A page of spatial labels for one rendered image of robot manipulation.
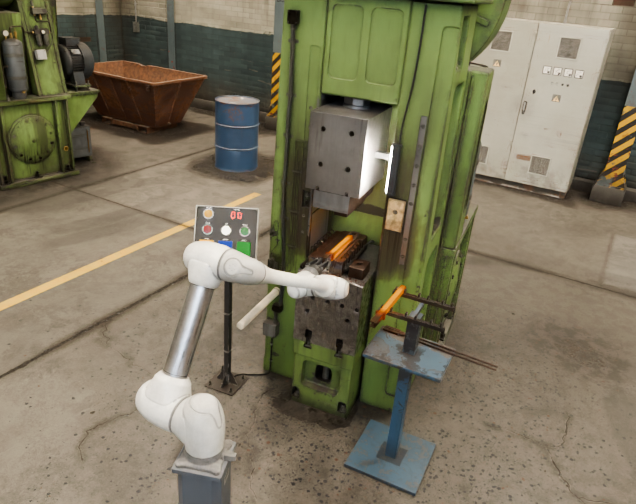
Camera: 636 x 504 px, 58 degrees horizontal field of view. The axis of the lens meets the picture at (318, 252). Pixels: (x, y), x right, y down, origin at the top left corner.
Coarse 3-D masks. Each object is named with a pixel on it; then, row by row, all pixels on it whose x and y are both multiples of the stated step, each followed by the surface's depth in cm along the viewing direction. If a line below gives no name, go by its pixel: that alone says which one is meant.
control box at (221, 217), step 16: (208, 208) 307; (224, 208) 308; (240, 208) 309; (256, 208) 310; (208, 224) 307; (224, 224) 307; (240, 224) 308; (256, 224) 309; (224, 240) 307; (240, 240) 307; (256, 240) 308; (256, 256) 310
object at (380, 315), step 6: (402, 288) 286; (396, 294) 280; (390, 300) 274; (396, 300) 277; (384, 306) 268; (390, 306) 270; (378, 312) 262; (384, 312) 264; (372, 318) 257; (378, 318) 258; (384, 318) 262; (372, 324) 255
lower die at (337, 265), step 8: (336, 232) 344; (344, 232) 342; (328, 240) 332; (336, 240) 331; (352, 240) 330; (360, 240) 333; (320, 248) 321; (328, 248) 320; (344, 248) 319; (352, 248) 322; (312, 256) 311; (320, 256) 310; (336, 256) 309; (336, 264) 306; (344, 264) 308; (336, 272) 308
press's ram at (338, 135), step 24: (312, 120) 281; (336, 120) 276; (360, 120) 271; (384, 120) 297; (312, 144) 286; (336, 144) 281; (360, 144) 276; (384, 144) 308; (312, 168) 291; (336, 168) 286; (360, 168) 280; (336, 192) 290; (360, 192) 286
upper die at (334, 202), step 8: (320, 192) 294; (328, 192) 292; (368, 192) 319; (320, 200) 296; (328, 200) 294; (336, 200) 292; (344, 200) 290; (352, 200) 294; (360, 200) 308; (328, 208) 296; (336, 208) 294; (344, 208) 292; (352, 208) 298
